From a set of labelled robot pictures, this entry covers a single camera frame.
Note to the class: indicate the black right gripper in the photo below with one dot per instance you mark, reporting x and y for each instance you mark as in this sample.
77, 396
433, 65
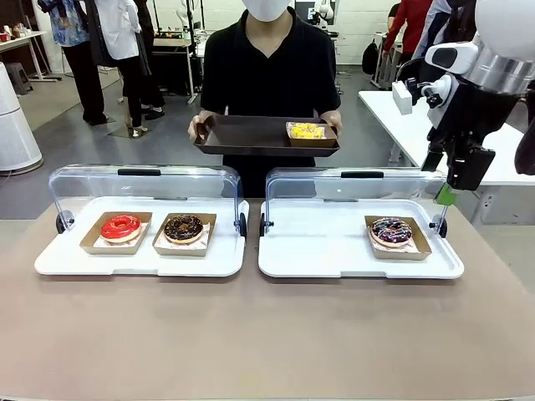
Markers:
472, 113

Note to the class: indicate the cardboard box of yellow donut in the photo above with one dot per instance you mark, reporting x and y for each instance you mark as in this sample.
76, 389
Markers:
313, 143

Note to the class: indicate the yellow sprinkled donut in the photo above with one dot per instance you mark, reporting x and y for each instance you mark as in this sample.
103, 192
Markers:
307, 130

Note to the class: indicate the dark brown serving tray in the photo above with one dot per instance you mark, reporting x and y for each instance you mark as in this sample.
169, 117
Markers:
246, 135

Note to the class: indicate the person's left forearm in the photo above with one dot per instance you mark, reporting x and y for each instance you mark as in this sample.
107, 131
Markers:
330, 113

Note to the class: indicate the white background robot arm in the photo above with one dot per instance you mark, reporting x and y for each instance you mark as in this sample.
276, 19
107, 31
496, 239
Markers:
324, 12

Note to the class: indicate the purple striped donut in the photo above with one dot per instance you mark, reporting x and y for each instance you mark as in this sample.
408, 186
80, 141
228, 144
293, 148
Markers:
390, 234

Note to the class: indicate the cardboard box of purple donut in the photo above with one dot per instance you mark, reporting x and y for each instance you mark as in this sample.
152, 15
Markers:
420, 250

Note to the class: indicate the person's black shirt torso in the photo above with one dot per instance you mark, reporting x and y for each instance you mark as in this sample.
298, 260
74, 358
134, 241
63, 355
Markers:
267, 71

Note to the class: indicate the cardboard box of chocolate donut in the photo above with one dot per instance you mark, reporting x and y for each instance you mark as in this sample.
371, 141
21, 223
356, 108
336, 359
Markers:
209, 248

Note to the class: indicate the chocolate sprinkled donut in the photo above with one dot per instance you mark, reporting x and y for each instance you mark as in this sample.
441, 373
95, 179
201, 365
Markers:
183, 227

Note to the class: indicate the red glazed donut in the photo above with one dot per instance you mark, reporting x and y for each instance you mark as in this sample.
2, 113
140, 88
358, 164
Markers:
109, 229

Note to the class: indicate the cardboard box of red donut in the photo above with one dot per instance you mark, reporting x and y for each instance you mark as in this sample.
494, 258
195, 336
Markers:
90, 246

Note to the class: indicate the person's left hand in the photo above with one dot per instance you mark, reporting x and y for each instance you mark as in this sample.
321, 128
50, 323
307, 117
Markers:
334, 123

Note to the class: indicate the person's right hand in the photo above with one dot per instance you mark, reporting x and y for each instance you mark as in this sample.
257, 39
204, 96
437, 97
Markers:
195, 127

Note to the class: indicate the white side table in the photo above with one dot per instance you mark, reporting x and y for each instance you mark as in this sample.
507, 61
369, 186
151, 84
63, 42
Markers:
401, 121

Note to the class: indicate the clear plastic tray lid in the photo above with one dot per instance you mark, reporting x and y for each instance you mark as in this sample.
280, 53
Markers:
355, 188
146, 184

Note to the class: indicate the black backpack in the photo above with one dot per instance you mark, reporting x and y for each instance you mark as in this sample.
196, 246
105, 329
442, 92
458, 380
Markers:
370, 58

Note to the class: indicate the bystander in white blue jacket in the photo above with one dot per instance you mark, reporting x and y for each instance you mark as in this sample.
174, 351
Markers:
439, 25

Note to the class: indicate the bystander in red long sleeves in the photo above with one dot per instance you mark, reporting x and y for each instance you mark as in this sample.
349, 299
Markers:
407, 25

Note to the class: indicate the white display tray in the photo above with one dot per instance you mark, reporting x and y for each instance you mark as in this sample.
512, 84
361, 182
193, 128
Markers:
196, 265
317, 250

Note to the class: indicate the white face mask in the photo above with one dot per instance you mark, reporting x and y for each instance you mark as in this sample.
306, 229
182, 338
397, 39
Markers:
267, 10

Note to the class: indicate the background workbench with items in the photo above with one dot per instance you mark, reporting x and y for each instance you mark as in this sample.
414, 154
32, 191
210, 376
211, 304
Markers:
175, 46

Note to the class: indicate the bystander in white coat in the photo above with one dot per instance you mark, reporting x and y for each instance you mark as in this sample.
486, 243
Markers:
125, 50

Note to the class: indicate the bystander in blue patterned shirt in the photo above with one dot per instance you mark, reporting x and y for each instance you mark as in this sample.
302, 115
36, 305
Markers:
77, 54

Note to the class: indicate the white cylindrical air purifier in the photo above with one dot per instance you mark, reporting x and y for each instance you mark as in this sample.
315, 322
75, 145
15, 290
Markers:
14, 129

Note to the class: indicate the dark plastic stool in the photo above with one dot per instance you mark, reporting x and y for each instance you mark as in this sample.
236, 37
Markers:
18, 77

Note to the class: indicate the white background desk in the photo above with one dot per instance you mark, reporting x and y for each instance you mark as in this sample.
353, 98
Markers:
25, 42

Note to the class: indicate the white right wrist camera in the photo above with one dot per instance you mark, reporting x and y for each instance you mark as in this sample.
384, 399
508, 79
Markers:
403, 98

